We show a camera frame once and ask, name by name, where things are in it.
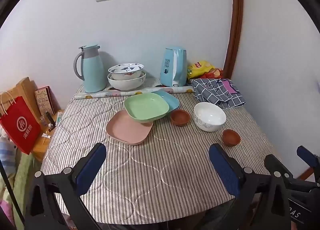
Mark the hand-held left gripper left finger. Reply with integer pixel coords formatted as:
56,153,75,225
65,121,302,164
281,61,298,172
24,142,107,230

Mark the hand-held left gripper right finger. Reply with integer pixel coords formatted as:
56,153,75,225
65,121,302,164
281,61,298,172
209,143,292,230

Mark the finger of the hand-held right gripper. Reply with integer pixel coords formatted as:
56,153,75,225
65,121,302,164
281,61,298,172
264,154,293,183
297,146,320,183

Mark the small brown bowl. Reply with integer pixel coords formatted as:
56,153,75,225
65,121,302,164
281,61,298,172
170,109,191,127
222,129,241,147

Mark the pink square plate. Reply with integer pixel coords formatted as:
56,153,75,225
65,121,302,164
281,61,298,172
106,109,154,145

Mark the wooden stool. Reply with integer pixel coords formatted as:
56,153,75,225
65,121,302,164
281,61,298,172
31,109,66,162

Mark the white bowl with grey pattern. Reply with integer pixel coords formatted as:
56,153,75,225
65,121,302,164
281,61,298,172
194,102,227,132

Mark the striped quilted tablecloth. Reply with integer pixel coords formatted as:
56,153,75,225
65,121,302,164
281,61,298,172
40,77,283,225

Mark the small black bottle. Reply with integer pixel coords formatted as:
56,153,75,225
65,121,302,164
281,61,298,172
45,112,57,130

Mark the green blanket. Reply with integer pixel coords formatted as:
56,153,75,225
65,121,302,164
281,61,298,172
11,154,43,230

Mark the grey checked folded cloth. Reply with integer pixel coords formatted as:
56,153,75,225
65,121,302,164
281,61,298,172
191,78,247,109

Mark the rolled fruit patterned sheet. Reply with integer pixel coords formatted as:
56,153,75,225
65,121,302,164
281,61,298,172
74,85,195,100

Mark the brown patterned book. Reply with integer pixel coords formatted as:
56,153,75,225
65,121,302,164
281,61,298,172
34,86,59,118

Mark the red paper bag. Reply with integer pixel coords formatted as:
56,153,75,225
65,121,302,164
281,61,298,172
0,91,42,155

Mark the green square plate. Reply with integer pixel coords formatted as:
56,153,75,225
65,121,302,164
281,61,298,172
124,92,170,123

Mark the blue square plate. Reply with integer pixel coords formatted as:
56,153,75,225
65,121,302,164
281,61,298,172
152,90,180,114

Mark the large white ceramic bowl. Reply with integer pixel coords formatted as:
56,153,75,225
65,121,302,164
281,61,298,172
107,71,147,91

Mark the red snack bag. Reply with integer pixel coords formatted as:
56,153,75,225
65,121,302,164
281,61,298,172
206,68,224,79

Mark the light blue thermos jug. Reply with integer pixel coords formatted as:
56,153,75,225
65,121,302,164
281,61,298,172
73,44,107,93

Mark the yellow chip bag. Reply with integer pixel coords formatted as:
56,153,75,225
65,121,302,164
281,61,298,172
187,60,215,80

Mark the fish patterned ceramic bowl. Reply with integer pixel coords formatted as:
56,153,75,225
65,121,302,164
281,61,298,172
108,63,145,80

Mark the light blue electric kettle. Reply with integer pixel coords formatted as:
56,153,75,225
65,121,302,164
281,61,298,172
159,47,188,88

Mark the brown wooden door frame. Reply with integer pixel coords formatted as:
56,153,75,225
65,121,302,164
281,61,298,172
223,0,244,80

